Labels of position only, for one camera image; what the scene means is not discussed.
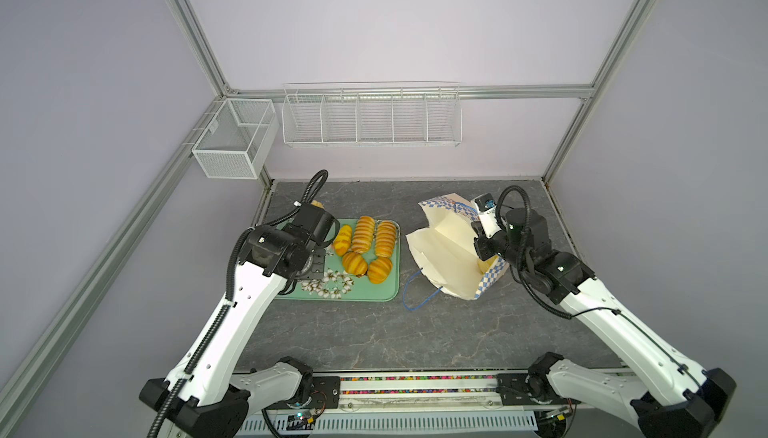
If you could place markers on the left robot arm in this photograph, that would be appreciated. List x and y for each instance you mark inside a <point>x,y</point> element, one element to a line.
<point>197,396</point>

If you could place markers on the striped round fake bread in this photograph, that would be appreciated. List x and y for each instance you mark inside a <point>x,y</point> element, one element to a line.
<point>354,264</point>

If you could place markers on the white wire shelf basket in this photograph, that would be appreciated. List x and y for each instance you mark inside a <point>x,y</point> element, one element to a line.
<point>357,114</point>

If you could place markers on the green floral tray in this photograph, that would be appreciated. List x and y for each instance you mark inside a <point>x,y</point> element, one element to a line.
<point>328,280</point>

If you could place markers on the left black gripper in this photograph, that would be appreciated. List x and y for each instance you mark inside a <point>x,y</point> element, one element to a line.
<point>319,265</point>

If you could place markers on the round striped fake bun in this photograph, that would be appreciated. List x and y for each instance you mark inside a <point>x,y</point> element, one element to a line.
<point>379,270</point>

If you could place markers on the yellow fake bread loaf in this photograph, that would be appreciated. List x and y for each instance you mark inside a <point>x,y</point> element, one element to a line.
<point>385,239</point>

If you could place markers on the checkered paper bag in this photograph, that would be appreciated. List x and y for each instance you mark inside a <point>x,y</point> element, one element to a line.
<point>444,251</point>

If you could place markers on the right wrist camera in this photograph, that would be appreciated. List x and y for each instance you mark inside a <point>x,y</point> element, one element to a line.
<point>485,207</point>

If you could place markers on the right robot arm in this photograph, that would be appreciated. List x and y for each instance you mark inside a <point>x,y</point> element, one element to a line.
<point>667,394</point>

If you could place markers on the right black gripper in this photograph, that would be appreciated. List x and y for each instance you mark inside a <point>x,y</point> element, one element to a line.
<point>483,248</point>

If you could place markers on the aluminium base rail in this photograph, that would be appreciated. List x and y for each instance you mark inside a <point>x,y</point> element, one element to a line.
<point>409,404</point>

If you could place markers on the small striped yellow bread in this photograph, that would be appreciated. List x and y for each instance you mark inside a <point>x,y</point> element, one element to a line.
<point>342,243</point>

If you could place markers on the white mesh box basket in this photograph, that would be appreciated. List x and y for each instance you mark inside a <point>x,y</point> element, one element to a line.
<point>237,139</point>

